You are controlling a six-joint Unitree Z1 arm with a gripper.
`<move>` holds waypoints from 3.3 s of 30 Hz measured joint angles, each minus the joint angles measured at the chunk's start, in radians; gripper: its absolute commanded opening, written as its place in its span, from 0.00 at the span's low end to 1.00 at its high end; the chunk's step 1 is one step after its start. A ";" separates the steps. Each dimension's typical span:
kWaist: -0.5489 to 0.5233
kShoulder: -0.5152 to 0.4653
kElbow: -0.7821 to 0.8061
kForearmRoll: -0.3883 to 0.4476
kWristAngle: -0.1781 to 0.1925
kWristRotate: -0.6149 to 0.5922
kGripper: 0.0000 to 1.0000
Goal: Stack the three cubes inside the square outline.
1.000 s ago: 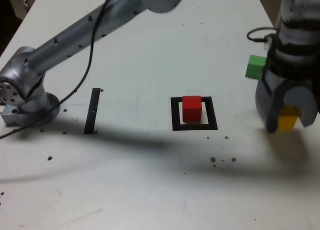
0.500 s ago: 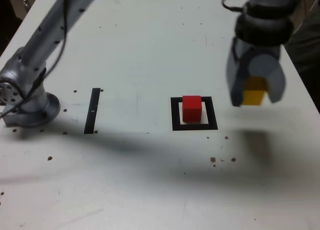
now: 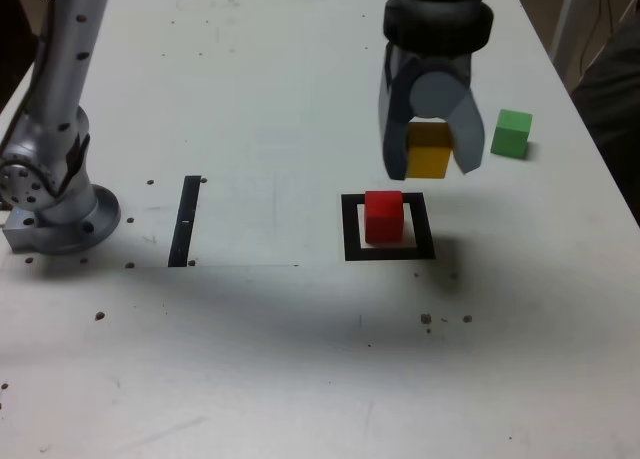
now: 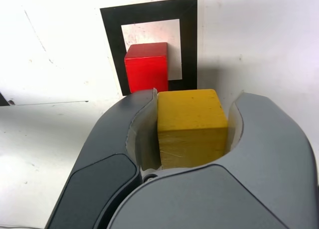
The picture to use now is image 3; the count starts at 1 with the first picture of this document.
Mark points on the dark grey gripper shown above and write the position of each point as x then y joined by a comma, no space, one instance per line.
427,61

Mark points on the yellow cube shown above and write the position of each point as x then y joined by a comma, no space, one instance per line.
430,161

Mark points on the green cube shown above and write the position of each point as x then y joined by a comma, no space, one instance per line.
511,134

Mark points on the red cube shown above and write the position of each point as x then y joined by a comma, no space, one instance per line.
384,219

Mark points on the black tape square outline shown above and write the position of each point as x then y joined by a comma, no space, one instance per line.
350,229

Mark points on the person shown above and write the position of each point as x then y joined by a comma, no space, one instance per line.
612,104

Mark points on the black tape strip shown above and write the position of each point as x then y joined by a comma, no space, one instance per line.
184,219

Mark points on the white frame post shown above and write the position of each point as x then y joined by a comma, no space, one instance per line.
565,19

